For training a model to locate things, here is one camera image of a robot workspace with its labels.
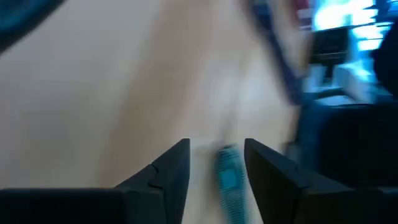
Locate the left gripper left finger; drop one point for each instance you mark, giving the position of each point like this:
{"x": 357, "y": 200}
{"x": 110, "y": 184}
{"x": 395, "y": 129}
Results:
{"x": 149, "y": 199}

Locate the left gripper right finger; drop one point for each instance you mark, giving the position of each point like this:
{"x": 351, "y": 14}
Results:
{"x": 295, "y": 199}

